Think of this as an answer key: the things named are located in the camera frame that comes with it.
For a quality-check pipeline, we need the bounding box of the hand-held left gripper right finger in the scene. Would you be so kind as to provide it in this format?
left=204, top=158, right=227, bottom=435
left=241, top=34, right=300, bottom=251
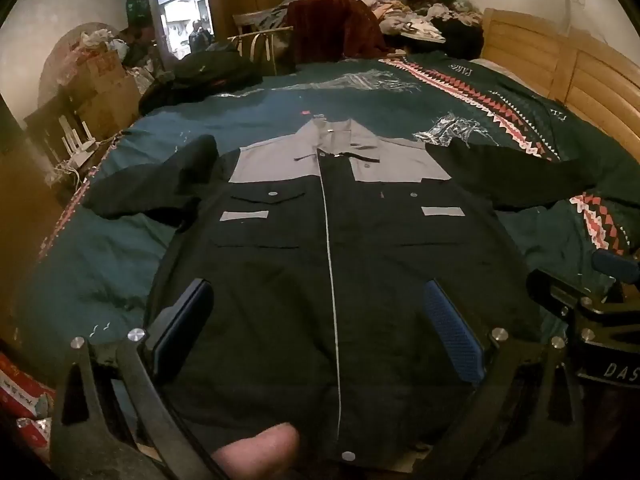
left=423, top=279, right=592, bottom=480

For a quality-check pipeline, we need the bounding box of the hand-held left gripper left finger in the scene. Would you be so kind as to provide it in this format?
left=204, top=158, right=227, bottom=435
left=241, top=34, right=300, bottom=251
left=50, top=278, right=221, bottom=480

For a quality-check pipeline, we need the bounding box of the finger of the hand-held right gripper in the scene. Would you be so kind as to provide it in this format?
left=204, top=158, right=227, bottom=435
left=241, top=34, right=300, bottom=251
left=591, top=249, right=640, bottom=277
left=527, top=269, right=618, bottom=322

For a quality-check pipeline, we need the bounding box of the black and grey work jacket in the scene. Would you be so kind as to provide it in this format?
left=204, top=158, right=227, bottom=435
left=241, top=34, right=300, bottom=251
left=82, top=119, right=601, bottom=463

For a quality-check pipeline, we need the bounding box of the heap of black clothes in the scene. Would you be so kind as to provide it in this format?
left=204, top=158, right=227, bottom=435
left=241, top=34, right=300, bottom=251
left=139, top=42, right=262, bottom=112

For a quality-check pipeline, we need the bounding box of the pile of mixed clothes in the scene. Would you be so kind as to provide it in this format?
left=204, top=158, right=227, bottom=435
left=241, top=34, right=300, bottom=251
left=350, top=0, right=486, bottom=45

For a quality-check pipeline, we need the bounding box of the green printed blanket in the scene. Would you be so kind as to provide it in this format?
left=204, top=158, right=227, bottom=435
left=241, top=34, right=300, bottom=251
left=15, top=50, right=640, bottom=411

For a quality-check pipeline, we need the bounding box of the red printed packet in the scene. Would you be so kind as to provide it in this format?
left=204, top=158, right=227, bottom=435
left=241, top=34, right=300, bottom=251
left=0, top=352, right=57, bottom=432

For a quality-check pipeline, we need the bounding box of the wooden headboard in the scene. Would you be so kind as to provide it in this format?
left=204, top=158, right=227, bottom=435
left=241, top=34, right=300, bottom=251
left=480, top=7, right=640, bottom=161

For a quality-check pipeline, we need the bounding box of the white router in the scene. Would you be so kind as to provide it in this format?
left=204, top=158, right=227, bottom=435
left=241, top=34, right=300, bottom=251
left=57, top=115, right=99, bottom=169

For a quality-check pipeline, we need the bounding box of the stack of cardboard boxes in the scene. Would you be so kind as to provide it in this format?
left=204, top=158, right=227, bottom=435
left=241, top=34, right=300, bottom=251
left=65, top=54, right=142, bottom=137

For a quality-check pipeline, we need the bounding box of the wooden chair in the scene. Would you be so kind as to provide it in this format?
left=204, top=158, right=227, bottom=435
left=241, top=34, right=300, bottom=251
left=227, top=10, right=297, bottom=77

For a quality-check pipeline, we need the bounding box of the green box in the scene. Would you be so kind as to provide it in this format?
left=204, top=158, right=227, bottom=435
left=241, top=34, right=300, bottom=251
left=125, top=0, right=152, bottom=27

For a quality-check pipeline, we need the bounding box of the dark red garment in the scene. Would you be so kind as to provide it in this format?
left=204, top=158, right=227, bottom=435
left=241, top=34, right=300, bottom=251
left=287, top=0, right=392, bottom=64

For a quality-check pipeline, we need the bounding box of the bright doorway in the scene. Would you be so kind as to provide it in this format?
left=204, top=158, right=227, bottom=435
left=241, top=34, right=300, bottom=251
left=150, top=0, right=217, bottom=57

